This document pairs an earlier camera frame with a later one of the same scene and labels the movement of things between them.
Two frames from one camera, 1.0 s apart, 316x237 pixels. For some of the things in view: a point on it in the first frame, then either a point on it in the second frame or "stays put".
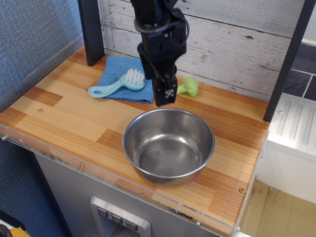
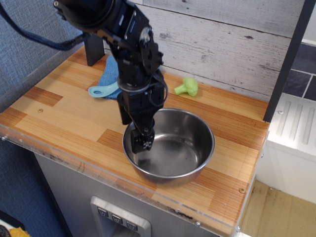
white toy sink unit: x=288 y=163 stays put
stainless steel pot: x=169 y=147 stays put
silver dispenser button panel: x=113 y=220 stays put
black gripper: x=164 y=40 to x=140 y=98
